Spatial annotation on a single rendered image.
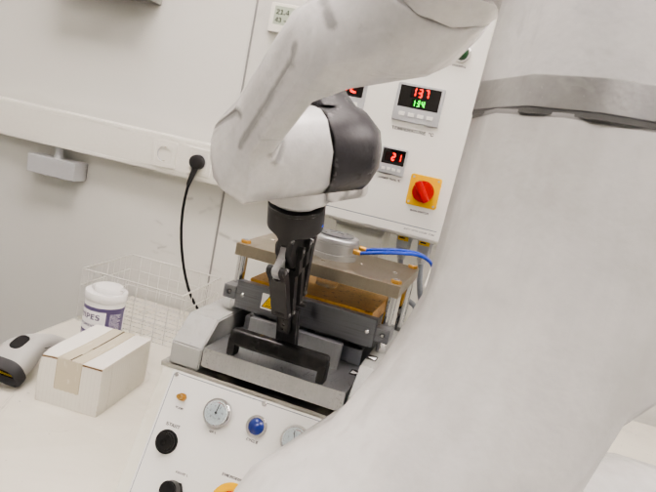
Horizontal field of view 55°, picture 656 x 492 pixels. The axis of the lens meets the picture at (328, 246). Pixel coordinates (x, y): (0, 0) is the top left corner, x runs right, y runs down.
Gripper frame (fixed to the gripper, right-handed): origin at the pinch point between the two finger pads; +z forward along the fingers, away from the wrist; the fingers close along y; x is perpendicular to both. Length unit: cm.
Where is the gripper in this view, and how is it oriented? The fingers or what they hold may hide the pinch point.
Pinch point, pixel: (287, 327)
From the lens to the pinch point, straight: 91.7
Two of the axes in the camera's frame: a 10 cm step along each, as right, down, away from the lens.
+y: -3.4, 4.4, -8.3
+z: -0.9, 8.7, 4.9
